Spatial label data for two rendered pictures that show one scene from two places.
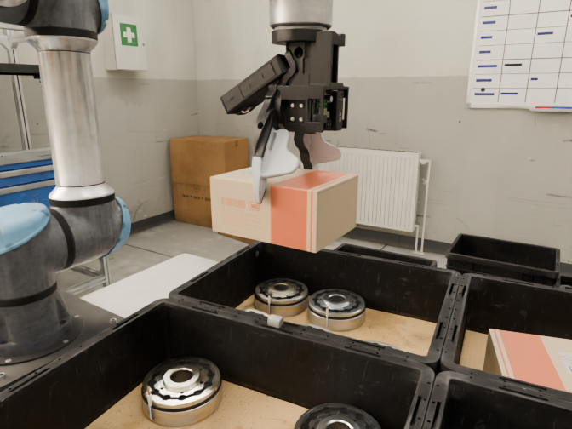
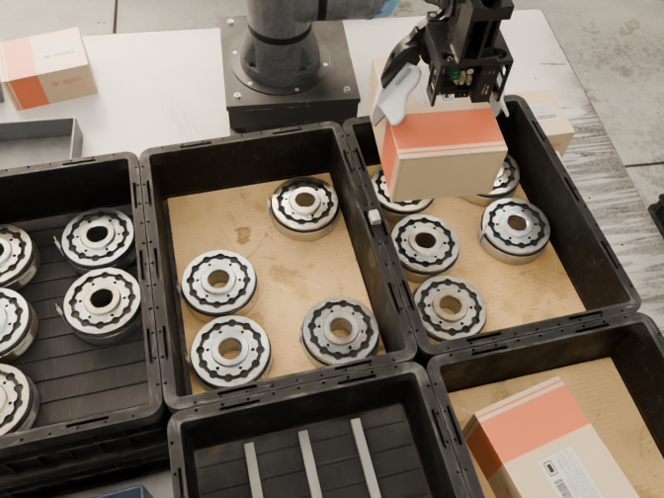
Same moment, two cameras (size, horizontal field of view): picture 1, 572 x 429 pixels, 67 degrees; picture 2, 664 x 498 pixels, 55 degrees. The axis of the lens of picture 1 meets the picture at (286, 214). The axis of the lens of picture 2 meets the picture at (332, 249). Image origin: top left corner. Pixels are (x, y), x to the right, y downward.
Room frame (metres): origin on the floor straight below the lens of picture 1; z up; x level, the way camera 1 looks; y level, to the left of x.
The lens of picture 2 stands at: (0.12, -0.32, 1.62)
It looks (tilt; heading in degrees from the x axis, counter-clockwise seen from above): 56 degrees down; 47
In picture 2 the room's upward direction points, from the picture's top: 4 degrees clockwise
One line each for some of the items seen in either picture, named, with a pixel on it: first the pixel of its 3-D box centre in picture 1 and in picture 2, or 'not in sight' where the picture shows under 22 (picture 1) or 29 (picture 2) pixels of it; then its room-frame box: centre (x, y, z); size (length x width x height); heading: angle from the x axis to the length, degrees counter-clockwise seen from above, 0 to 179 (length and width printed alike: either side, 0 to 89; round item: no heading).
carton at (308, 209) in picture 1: (285, 203); (431, 124); (0.58, 0.00, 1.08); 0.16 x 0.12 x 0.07; 58
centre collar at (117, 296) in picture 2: not in sight; (102, 298); (0.18, 0.18, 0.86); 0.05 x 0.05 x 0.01
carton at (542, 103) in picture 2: not in sight; (518, 127); (1.00, 0.10, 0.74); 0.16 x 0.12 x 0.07; 151
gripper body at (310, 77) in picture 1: (305, 84); (465, 31); (0.56, -0.02, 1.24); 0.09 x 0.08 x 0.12; 58
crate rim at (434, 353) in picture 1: (322, 288); (477, 209); (0.65, -0.06, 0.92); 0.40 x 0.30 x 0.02; 64
